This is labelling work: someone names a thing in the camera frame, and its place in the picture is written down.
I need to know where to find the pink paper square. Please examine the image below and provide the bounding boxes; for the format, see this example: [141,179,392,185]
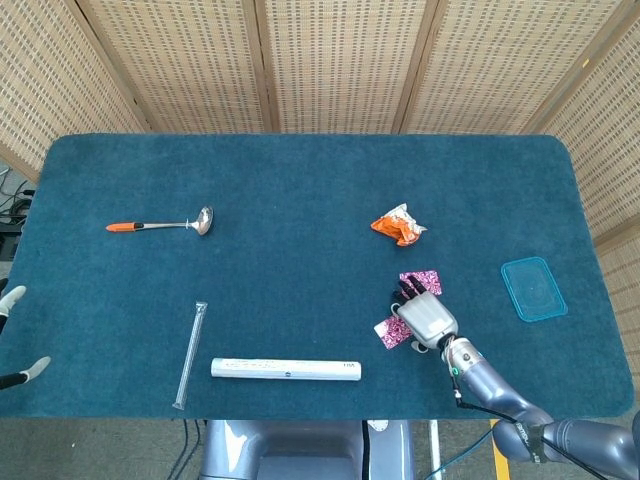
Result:
[373,315,415,352]
[398,270,444,297]

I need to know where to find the yellow floor tape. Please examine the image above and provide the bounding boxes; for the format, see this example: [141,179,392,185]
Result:
[490,419,512,480]

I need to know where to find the steel ladle orange handle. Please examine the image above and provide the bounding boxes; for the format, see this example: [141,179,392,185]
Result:
[105,205,215,236]

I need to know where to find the teal plastic container lid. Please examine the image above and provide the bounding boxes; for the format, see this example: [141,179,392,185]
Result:
[500,256,569,323]

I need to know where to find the silver-blue robot torso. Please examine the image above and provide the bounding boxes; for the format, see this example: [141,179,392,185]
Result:
[198,419,416,480]

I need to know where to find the woven bamboo screen panel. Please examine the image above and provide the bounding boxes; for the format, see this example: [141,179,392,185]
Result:
[254,0,444,135]
[74,0,274,135]
[392,0,629,135]
[519,0,640,381]
[0,0,151,184]

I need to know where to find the black floor cables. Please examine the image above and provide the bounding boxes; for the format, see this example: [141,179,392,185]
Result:
[167,418,207,480]

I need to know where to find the crumpled orange snack wrapper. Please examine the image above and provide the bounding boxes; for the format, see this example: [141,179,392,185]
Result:
[370,202,429,247]

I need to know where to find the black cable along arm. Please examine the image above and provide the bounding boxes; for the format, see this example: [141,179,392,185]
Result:
[449,367,616,480]

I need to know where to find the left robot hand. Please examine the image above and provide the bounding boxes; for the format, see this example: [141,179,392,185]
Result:
[0,279,52,391]

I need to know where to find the long clear wrapped tube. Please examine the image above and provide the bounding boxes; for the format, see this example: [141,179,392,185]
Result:
[172,300,209,412]

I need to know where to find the teal felt table cloth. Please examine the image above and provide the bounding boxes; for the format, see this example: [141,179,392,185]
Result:
[0,133,632,421]

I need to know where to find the blue floor cable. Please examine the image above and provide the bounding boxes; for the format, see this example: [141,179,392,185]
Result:
[424,429,495,480]

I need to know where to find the white cling film roll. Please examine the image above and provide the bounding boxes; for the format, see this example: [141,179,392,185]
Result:
[210,356,363,383]

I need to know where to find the black cable bundle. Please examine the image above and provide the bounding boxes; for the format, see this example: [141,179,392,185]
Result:
[0,167,36,261]

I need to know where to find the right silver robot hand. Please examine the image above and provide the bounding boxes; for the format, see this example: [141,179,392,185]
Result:
[390,274,460,354]

